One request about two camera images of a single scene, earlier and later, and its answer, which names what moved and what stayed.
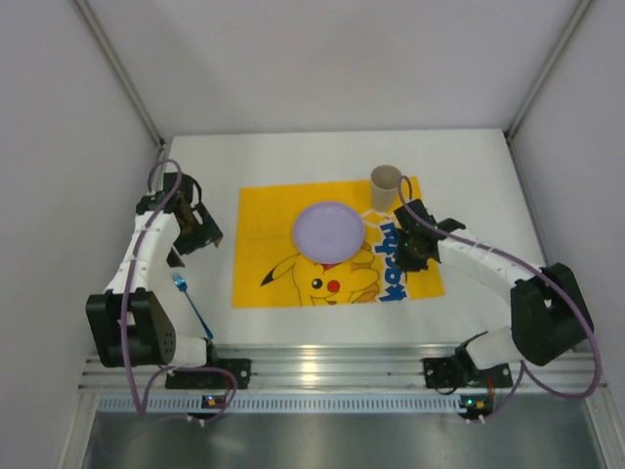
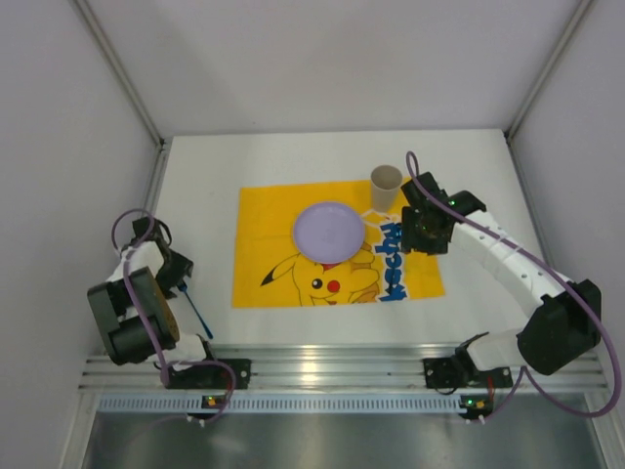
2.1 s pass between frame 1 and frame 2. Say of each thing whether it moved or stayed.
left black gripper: moved
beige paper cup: stayed
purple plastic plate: stayed
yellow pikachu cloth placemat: stayed
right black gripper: moved
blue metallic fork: stayed
